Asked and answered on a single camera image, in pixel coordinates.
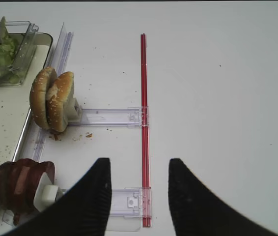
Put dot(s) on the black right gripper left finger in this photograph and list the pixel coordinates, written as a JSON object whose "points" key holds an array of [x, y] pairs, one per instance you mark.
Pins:
{"points": [[83, 210]]}

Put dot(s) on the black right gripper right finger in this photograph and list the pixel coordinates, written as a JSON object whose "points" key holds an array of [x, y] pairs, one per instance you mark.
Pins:
{"points": [[196, 211]]}

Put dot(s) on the brown meat patties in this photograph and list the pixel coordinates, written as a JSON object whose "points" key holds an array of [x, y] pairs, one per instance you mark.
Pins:
{"points": [[19, 181]]}

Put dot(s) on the green lettuce leaves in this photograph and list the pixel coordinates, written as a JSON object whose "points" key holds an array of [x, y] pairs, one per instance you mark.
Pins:
{"points": [[8, 50]]}

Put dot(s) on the clear pusher track right front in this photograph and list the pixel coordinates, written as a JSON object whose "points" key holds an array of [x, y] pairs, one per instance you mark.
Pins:
{"points": [[127, 209]]}

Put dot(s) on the clear pusher track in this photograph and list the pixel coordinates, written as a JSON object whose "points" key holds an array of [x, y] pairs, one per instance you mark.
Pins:
{"points": [[124, 117], [127, 209]]}

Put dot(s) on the white pusher block right front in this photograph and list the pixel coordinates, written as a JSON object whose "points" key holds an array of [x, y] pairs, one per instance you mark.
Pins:
{"points": [[46, 193]]}

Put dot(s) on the white pusher block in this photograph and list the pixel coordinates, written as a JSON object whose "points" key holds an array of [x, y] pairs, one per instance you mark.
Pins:
{"points": [[73, 111], [46, 193]]}

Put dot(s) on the white pusher block right rear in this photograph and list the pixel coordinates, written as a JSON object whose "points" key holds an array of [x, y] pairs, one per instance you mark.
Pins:
{"points": [[73, 111]]}

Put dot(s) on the clear pusher track right rear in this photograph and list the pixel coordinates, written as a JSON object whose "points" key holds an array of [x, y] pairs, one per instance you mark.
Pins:
{"points": [[124, 117]]}

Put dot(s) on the rear sesame bun top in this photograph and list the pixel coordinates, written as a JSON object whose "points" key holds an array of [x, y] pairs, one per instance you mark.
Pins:
{"points": [[57, 97]]}

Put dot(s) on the sesame bun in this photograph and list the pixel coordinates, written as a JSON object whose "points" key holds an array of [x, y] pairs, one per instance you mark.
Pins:
{"points": [[57, 97], [37, 96]]}

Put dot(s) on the metal serving tray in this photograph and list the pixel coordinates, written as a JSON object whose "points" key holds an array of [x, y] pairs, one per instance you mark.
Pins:
{"points": [[14, 103]]}

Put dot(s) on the front sesame bun top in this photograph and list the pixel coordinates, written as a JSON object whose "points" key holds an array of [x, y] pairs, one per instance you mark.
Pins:
{"points": [[37, 96]]}

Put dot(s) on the red strip right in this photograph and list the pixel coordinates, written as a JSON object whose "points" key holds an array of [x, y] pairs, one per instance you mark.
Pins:
{"points": [[146, 221]]}

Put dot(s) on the clear plastic container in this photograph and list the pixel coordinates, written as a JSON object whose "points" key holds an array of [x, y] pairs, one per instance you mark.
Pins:
{"points": [[25, 32]]}

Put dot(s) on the clear divider rail right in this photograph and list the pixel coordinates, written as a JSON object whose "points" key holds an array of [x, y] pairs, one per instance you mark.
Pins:
{"points": [[59, 60]]}

